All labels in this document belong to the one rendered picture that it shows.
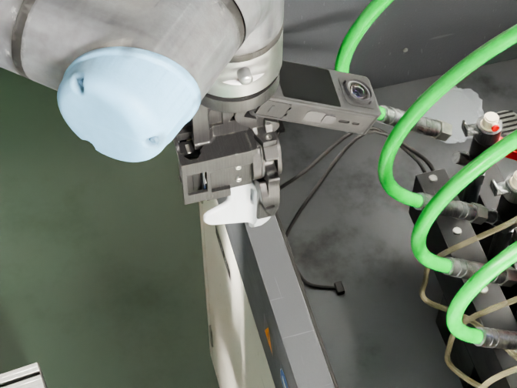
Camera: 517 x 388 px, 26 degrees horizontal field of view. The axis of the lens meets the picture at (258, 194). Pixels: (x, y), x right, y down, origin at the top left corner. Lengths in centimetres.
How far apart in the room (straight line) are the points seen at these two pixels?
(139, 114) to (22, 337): 174
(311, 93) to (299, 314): 44
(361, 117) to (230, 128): 11
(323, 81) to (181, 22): 23
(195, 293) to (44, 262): 34
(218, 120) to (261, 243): 47
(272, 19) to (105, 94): 16
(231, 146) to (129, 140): 20
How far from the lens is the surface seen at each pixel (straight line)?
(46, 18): 70
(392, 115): 115
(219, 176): 89
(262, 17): 75
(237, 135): 87
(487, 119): 122
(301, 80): 88
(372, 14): 102
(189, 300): 238
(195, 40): 69
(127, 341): 234
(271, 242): 131
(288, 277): 129
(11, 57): 72
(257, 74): 80
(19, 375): 208
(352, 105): 89
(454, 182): 98
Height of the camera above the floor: 205
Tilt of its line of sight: 54 degrees down
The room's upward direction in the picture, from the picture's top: straight up
